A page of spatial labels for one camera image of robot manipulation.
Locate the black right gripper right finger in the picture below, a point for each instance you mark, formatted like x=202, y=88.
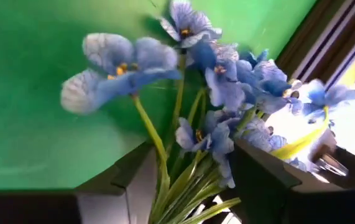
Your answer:
x=264, y=193

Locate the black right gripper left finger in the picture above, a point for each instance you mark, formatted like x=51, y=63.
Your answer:
x=112, y=205

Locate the blue flower bunch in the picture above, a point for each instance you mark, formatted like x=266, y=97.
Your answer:
x=220, y=84

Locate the clear glass vase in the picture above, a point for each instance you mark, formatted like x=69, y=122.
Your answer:
x=332, y=166

